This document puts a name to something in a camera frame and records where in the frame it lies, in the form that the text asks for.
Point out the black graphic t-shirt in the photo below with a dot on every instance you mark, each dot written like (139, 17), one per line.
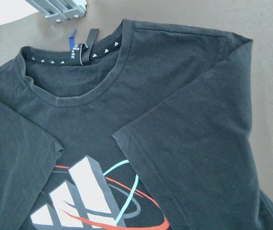
(147, 129)

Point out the aluminium frame post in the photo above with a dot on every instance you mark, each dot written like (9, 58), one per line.
(58, 11)

